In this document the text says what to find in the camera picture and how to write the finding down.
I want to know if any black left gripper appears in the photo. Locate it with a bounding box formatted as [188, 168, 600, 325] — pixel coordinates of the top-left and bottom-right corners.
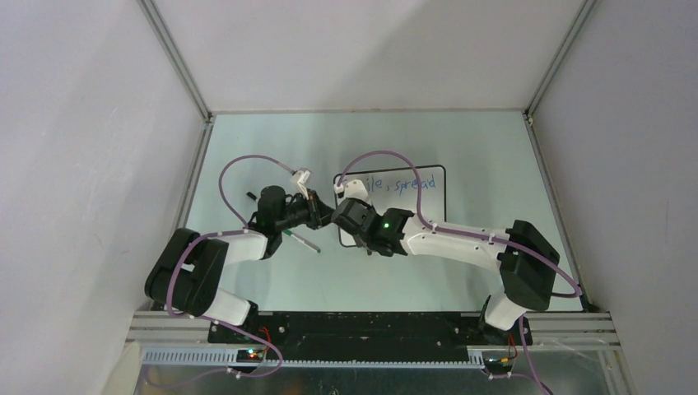
[275, 188, 333, 231]

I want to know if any small black framed whiteboard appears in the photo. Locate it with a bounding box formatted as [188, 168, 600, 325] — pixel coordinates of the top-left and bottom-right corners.
[344, 165, 446, 223]

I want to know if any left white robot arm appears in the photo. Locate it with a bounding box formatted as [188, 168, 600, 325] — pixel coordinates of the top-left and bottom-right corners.
[144, 185, 333, 343]

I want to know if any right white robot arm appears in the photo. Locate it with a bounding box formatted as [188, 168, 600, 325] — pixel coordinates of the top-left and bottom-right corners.
[332, 198, 559, 344]

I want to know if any green capped whiteboard marker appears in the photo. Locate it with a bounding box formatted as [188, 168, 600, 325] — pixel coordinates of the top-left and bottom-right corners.
[285, 230, 321, 253]

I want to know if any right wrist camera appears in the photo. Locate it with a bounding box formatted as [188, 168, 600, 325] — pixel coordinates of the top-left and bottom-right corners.
[333, 179, 372, 205]

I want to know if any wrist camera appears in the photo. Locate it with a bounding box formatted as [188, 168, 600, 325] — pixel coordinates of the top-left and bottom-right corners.
[290, 168, 312, 198]
[333, 179, 372, 205]

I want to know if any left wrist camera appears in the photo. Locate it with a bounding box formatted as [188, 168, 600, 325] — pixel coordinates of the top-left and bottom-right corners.
[290, 168, 312, 198]

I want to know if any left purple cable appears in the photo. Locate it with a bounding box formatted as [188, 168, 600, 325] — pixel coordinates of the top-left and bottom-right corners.
[165, 155, 298, 380]

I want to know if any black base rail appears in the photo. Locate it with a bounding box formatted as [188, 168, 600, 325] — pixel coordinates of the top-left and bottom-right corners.
[207, 311, 533, 364]

